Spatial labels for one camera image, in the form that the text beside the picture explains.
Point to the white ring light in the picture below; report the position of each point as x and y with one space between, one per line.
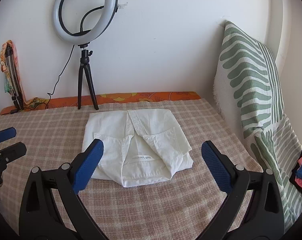
66 16

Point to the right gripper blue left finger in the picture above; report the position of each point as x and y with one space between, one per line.
39 217

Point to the green white patterned pillow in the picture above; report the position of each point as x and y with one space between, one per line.
248 95

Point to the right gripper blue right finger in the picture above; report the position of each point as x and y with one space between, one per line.
263 218

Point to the colourful orange scarf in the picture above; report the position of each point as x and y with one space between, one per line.
32 104

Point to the orange floral bed sheet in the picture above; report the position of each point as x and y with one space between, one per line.
123 98

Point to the black phone holder gooseneck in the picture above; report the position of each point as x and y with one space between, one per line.
87 21

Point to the pink plaid bed blanket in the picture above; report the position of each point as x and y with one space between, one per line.
177 209

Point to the white button-up shirt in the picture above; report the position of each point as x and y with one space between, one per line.
141 146

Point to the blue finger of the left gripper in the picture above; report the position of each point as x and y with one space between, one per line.
14 152
7 134

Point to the folded silver tripod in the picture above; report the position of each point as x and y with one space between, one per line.
16 94

